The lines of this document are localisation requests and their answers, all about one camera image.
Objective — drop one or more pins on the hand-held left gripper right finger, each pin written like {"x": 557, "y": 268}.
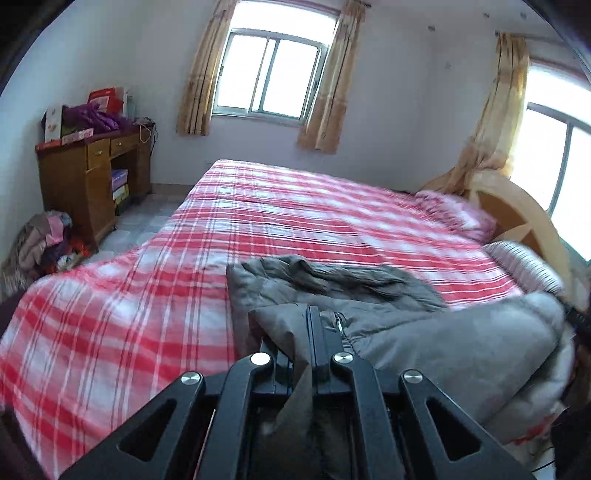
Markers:
{"x": 328, "y": 342}

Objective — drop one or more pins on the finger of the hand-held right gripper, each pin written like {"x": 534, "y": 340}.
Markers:
{"x": 579, "y": 318}

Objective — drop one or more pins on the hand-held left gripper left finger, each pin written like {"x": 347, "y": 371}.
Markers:
{"x": 258, "y": 374}

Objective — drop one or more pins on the grey puffer jacket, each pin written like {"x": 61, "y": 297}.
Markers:
{"x": 438, "y": 341}

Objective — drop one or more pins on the pile of clothes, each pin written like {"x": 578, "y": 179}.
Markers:
{"x": 41, "y": 244}

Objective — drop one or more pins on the striped pillow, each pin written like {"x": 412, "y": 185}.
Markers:
{"x": 526, "y": 265}

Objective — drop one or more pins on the wooden headboard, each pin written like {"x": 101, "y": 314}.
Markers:
{"x": 521, "y": 207}

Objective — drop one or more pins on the large sliding window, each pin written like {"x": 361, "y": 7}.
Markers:
{"x": 558, "y": 161}

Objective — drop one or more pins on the bed with red plaid sheet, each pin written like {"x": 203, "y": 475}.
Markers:
{"x": 231, "y": 207}

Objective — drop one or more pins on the tied beige curtain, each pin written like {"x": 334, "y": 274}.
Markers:
{"x": 498, "y": 120}

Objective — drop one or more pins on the yellow and white box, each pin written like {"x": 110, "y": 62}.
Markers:
{"x": 122, "y": 194}

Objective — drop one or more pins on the purple box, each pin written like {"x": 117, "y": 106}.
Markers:
{"x": 119, "y": 178}

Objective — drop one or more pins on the beige patterned curtain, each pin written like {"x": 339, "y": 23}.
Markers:
{"x": 203, "y": 78}
{"x": 330, "y": 87}

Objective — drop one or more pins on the wooden desk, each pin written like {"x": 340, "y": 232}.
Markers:
{"x": 69, "y": 184}

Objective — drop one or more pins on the small sliding window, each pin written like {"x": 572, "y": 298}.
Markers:
{"x": 272, "y": 69}

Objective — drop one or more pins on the clear bottle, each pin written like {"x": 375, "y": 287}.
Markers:
{"x": 130, "y": 106}

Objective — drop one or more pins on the flat pink box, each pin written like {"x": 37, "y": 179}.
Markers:
{"x": 77, "y": 136}

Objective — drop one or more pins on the purple clothing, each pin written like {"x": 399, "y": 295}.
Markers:
{"x": 92, "y": 119}

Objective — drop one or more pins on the red cardboard box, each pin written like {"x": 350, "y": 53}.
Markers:
{"x": 105, "y": 99}

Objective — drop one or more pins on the white picture box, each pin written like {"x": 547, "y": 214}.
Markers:
{"x": 53, "y": 124}

